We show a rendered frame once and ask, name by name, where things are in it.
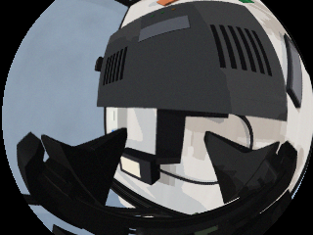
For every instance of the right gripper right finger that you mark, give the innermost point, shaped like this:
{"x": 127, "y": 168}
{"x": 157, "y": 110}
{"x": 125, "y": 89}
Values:
{"x": 234, "y": 164}

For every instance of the orange flat rectangular slab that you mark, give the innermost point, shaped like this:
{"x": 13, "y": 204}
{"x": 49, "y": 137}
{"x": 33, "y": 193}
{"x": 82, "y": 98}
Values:
{"x": 166, "y": 2}

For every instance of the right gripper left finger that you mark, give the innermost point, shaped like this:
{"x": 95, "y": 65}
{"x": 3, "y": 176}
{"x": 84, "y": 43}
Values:
{"x": 93, "y": 163}

